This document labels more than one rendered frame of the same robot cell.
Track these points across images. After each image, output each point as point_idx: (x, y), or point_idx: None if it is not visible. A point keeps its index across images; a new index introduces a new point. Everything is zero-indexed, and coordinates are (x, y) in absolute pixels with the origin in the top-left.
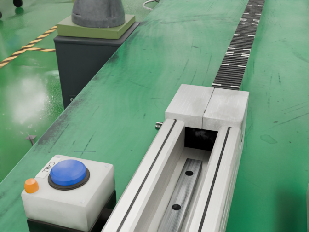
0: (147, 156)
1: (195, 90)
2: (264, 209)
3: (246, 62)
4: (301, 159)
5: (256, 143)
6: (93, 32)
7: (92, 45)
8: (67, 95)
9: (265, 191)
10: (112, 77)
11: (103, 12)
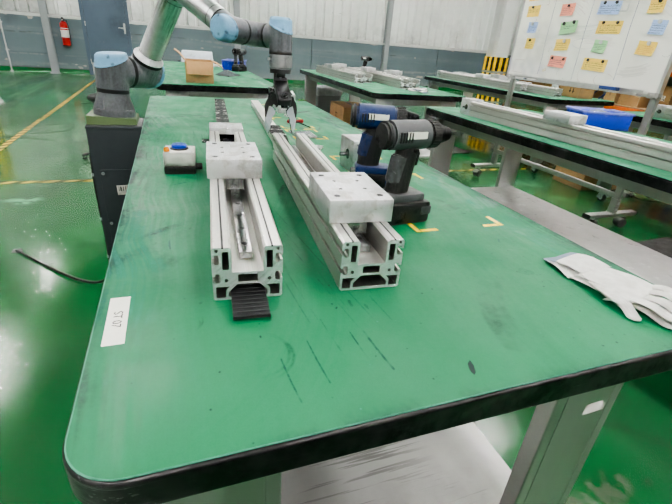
0: (211, 137)
1: (217, 123)
2: None
3: None
4: (268, 153)
5: None
6: (116, 121)
7: (118, 130)
8: (98, 170)
9: None
10: (152, 138)
11: (122, 106)
